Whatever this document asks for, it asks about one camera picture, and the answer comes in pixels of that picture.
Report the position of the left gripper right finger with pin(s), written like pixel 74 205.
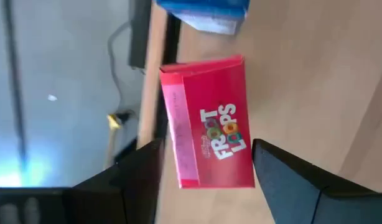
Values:
pixel 296 199

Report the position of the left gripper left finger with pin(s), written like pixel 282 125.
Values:
pixel 132 186

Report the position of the red Froot Loops cereal box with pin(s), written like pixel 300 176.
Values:
pixel 216 124

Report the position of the blue Frosted Flakes cereal box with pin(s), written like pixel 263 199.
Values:
pixel 203 12

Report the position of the yellow plug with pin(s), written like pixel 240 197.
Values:
pixel 114 122

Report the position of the black table edge rail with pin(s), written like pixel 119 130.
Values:
pixel 172 40

